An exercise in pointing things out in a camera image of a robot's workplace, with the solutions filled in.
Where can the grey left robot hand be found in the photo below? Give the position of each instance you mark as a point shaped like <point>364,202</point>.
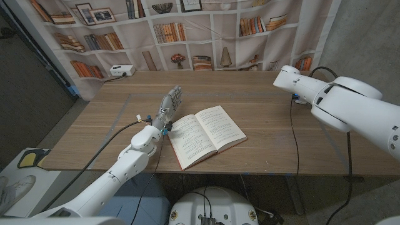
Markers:
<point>169,107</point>

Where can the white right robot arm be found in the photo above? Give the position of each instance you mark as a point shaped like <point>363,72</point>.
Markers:
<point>353,103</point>

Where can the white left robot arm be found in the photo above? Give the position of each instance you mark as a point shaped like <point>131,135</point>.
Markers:
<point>122,172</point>

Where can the open book red cover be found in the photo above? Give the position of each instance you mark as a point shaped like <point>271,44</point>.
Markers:
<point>203,134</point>

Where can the white power strip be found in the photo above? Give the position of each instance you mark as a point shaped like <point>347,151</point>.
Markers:
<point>122,70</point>

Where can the printed bookshelf backdrop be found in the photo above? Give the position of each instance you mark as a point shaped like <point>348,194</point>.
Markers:
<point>218,40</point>

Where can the blue floor mat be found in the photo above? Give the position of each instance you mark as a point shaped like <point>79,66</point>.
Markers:
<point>153,206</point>

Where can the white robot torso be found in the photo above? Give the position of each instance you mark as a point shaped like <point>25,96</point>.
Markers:
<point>215,206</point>

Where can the grey finned torso module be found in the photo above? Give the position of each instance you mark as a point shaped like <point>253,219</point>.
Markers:
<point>207,221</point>

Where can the white floor board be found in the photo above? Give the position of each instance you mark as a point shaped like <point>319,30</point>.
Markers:
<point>43,184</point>

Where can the black floor adapter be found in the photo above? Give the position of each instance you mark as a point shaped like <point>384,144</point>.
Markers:
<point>270,218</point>

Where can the yellow and black pad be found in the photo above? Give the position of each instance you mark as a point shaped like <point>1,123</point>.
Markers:
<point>28,159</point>

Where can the grey table leg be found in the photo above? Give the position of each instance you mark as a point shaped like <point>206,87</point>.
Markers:
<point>295,193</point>

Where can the white sneaker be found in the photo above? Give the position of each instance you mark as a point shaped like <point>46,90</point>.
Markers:
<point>18,190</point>

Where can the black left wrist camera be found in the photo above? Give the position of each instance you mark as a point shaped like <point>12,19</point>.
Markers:
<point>168,126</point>

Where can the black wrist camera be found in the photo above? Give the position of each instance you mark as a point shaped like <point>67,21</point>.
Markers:
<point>295,96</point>
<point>168,126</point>

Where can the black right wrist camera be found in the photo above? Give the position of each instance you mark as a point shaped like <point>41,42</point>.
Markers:
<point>295,96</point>

